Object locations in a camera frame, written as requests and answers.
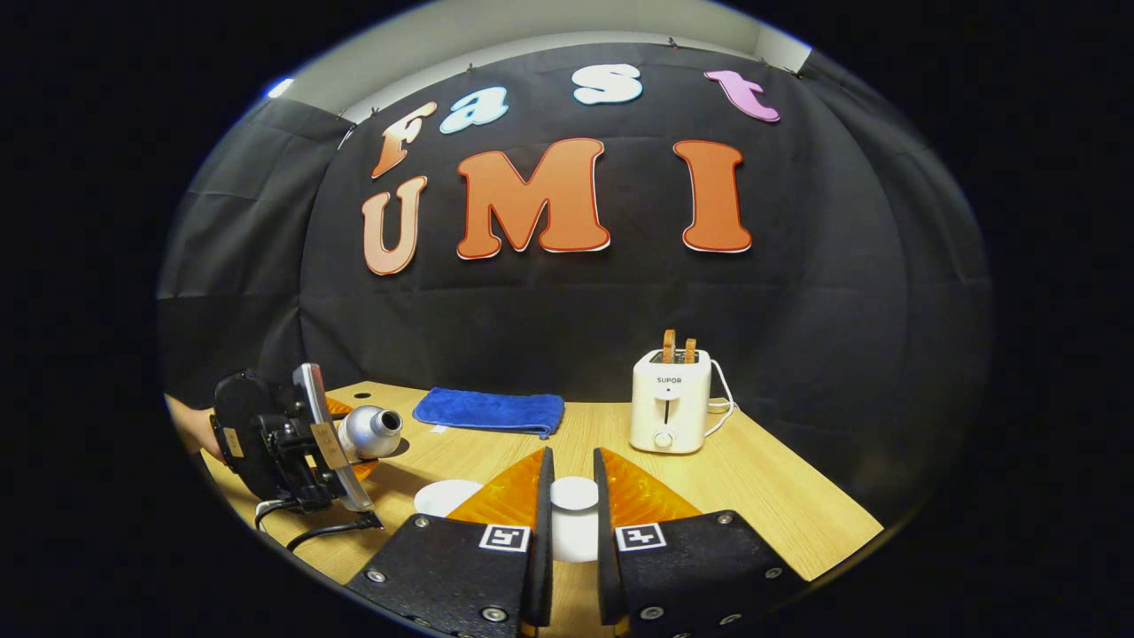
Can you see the blue towel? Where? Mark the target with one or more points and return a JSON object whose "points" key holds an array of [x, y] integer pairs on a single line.
{"points": [[487, 410]]}

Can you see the white teacup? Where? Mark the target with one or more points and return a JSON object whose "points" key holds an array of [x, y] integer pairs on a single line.
{"points": [[443, 498]]}

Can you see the white toaster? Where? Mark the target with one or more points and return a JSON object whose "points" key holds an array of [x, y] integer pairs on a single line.
{"points": [[669, 408]]}

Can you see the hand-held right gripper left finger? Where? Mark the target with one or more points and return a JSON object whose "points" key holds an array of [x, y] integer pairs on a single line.
{"points": [[542, 532]]}

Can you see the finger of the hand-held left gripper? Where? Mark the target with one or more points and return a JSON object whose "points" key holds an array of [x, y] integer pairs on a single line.
{"points": [[337, 408], [365, 468]]}

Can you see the ceiling light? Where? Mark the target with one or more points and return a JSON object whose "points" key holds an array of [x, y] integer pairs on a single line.
{"points": [[279, 88]]}

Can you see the silver water bottle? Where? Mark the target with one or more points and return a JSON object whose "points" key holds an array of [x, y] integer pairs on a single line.
{"points": [[368, 431]]}

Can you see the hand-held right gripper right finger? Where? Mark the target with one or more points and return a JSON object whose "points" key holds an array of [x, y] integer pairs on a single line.
{"points": [[604, 532]]}

